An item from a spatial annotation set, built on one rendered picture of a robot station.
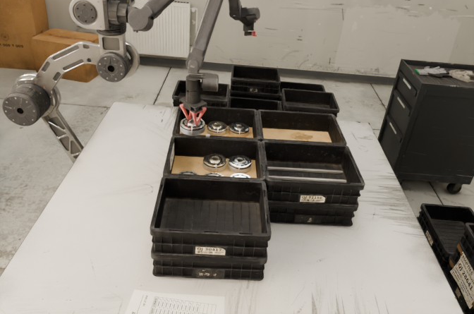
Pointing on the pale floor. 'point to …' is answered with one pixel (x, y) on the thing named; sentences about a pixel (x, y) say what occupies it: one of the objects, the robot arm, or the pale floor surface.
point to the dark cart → (430, 125)
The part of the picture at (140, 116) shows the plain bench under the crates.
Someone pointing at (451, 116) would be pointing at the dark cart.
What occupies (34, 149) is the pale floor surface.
